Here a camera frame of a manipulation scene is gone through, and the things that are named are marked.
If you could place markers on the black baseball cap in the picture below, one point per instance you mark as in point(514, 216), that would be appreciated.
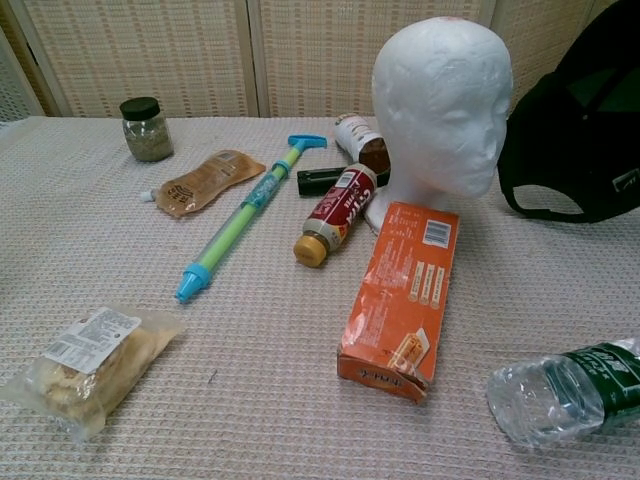
point(555, 150)

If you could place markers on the white foam mannequin head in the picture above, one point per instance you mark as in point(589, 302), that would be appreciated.
point(440, 115)

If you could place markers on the red label bottle gold cap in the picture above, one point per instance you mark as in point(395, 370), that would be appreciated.
point(340, 210)

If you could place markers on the black stapler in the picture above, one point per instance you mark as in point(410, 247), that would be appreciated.
point(315, 181)

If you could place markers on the blue green toy water pump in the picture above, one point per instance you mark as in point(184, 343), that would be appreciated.
point(260, 192)

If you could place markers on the orange cardboard box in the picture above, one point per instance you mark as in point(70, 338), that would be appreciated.
point(405, 300)

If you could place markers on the white jar brown contents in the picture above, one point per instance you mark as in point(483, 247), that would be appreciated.
point(355, 137)

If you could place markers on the brown spout pouch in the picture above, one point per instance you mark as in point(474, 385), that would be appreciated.
point(205, 182)

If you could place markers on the white woven tablecloth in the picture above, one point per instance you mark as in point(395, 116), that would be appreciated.
point(260, 400)

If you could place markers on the glass jar black lid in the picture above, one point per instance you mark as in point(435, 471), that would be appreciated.
point(147, 135)

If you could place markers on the woven folding screen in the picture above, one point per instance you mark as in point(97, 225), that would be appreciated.
point(150, 50)

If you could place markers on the bagged pastry packet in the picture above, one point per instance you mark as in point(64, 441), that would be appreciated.
point(95, 370)

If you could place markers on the clear water bottle green label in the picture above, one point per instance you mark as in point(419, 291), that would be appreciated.
point(550, 395)

